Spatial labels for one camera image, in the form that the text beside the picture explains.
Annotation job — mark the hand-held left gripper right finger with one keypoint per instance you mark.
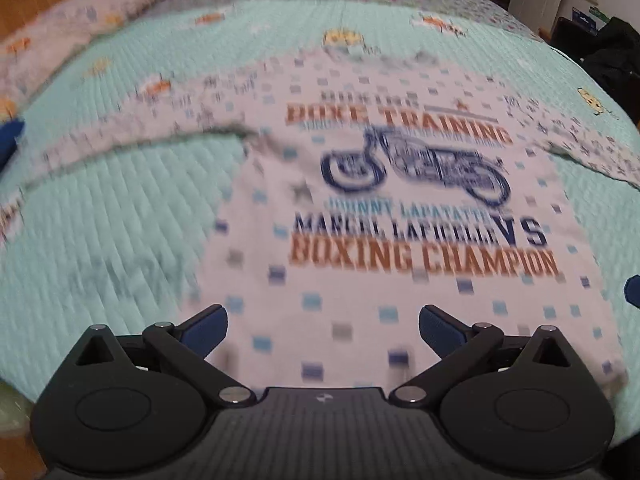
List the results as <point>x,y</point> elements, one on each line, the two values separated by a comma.
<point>440,330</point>

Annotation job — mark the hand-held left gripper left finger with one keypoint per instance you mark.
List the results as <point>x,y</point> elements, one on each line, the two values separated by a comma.
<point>210,330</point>

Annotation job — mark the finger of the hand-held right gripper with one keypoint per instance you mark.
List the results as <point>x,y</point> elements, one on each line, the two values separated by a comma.
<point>634,291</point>

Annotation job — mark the printed white shirt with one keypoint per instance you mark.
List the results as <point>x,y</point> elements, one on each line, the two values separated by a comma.
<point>400,285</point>

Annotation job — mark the mint quilted bee blanket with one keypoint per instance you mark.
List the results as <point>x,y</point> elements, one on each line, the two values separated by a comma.
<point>125,210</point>

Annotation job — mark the black jacket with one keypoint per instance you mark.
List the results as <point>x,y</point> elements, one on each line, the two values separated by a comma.
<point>610,65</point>

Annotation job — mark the floral pillow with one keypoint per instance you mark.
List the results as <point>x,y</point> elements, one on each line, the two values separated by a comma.
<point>75,30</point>

